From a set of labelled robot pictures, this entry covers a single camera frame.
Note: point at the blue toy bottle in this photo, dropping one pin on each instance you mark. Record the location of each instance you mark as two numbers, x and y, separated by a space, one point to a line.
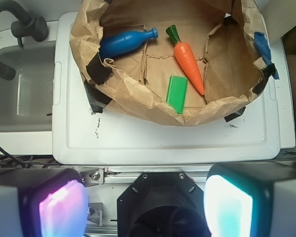
125 42

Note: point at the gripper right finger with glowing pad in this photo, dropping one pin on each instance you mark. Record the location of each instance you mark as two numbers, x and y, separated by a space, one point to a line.
251 199

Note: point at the white plastic tray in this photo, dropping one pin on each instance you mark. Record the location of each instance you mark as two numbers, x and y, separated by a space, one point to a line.
81 137

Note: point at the orange toy carrot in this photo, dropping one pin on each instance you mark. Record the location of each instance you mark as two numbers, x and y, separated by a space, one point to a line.
186 59

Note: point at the blue tape piece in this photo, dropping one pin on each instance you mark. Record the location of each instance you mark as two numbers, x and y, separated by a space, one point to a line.
261 44

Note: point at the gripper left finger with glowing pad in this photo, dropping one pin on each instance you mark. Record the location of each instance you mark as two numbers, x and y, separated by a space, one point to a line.
42 203

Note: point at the grey toy faucet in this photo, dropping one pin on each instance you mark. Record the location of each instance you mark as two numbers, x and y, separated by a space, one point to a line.
26 25

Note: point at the brown paper bag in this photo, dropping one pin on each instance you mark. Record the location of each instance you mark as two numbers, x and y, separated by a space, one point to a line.
221 34

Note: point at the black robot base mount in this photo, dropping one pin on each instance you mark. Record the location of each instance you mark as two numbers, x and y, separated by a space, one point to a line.
162 204

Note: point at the aluminium frame rail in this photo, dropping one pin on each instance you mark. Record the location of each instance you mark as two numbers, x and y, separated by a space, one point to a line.
128 174

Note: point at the green rectangular block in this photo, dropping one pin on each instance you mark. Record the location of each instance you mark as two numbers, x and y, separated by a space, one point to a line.
176 93

